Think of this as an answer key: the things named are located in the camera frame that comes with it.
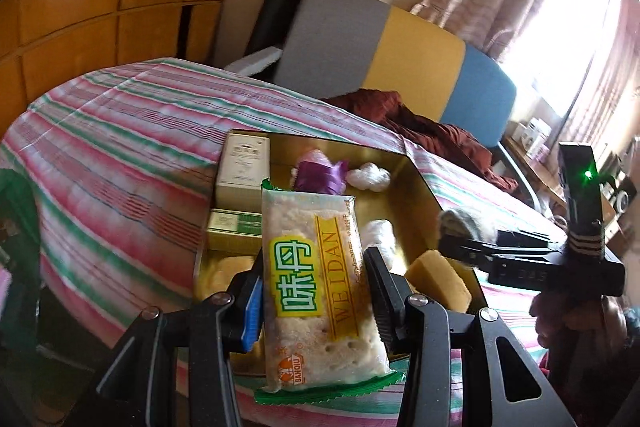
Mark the window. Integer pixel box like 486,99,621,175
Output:
500,0,617,118

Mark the green yellow cracker packet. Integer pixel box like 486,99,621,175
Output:
254,178,407,407

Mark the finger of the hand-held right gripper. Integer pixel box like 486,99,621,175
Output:
439,234,561,269
492,228,569,249

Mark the gold tin box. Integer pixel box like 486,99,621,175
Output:
192,128,484,379

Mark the wooden side desk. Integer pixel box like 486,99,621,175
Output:
502,134,622,259

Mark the white carton on desk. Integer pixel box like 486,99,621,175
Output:
520,117,552,158

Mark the purple snack packet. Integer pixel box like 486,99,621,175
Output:
291,157,350,196

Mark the black rolled mat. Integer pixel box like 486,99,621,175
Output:
247,0,317,58

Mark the pink striped curtain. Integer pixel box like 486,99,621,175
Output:
555,0,640,154

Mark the yellow sponge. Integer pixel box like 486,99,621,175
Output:
404,249,474,314

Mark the white cotton ball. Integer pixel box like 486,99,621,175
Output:
347,162,392,194
367,219,397,269

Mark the pink bottle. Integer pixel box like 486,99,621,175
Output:
298,148,332,168

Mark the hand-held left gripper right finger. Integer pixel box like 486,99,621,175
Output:
362,247,577,427

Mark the person's right hand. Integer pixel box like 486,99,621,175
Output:
529,291,627,359

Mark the cream carton box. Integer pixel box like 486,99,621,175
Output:
215,132,272,211

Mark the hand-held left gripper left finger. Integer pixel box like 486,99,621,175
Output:
95,256,266,427

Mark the green bag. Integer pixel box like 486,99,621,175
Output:
0,169,44,354

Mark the maroon cloth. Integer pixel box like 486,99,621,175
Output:
322,89,519,194

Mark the small green gold box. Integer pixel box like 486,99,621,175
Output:
207,208,265,256

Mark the grey yellow blue chair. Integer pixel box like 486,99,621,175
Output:
222,0,544,208

